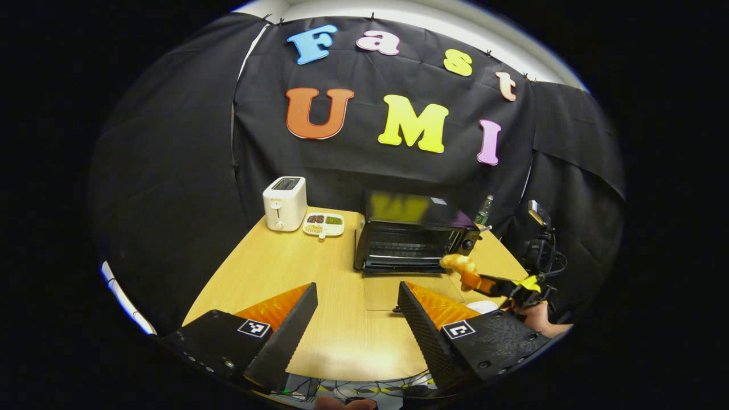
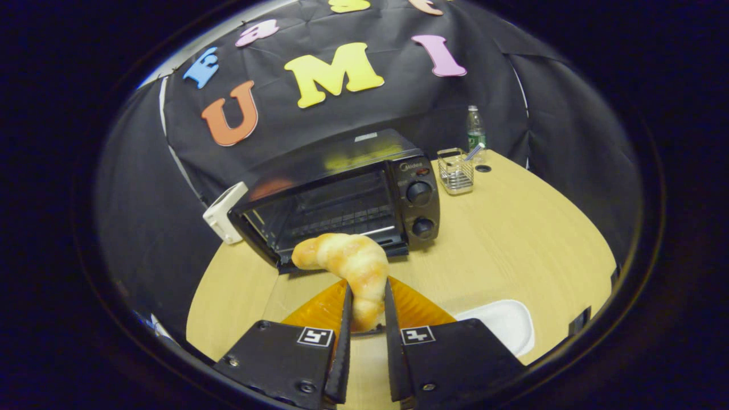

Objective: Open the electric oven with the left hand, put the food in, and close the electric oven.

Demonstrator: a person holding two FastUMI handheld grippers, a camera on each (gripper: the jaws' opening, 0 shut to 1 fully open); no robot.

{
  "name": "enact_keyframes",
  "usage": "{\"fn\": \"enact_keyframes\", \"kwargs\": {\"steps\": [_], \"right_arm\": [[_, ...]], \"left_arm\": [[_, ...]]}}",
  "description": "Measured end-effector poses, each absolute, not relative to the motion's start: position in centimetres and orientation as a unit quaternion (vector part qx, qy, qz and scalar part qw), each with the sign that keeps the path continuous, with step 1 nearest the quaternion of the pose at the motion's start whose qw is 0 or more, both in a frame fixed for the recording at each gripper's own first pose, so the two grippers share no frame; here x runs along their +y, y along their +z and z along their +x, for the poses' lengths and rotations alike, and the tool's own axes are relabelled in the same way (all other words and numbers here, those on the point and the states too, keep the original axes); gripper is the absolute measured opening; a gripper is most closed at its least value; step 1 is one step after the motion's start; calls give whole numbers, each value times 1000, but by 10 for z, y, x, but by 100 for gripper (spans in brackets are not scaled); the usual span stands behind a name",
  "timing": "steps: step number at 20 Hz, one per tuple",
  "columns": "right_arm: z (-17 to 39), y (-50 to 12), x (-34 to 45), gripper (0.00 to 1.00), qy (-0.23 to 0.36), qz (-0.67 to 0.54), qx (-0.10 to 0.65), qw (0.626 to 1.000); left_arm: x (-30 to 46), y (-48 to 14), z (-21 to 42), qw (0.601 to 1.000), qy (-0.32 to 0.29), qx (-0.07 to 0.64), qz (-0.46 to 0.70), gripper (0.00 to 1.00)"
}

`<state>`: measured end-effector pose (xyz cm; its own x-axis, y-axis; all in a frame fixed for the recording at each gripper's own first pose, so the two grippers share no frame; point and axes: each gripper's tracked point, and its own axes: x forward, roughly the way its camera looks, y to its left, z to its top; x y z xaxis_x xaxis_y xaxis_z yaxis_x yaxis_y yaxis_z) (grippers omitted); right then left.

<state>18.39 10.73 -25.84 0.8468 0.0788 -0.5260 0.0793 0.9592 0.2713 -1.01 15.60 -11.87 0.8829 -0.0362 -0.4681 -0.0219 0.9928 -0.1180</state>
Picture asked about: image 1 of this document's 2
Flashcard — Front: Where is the black electric oven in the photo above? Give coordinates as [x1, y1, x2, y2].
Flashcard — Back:
[353, 191, 482, 275]

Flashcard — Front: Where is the white divided dish with beans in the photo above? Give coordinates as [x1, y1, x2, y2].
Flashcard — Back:
[302, 212, 345, 239]

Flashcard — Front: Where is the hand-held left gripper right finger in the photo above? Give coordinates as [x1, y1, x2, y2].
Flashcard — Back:
[398, 281, 551, 391]

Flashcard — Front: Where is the clear plastic water bottle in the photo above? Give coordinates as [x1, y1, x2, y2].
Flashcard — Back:
[474, 195, 494, 226]

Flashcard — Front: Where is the golden bread roll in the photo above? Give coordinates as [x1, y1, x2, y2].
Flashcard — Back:
[440, 254, 479, 280]

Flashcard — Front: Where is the white toaster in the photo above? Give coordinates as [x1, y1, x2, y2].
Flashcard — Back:
[263, 177, 308, 232]

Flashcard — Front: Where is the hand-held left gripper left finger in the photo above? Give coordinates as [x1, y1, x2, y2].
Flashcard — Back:
[159, 282, 318, 393]

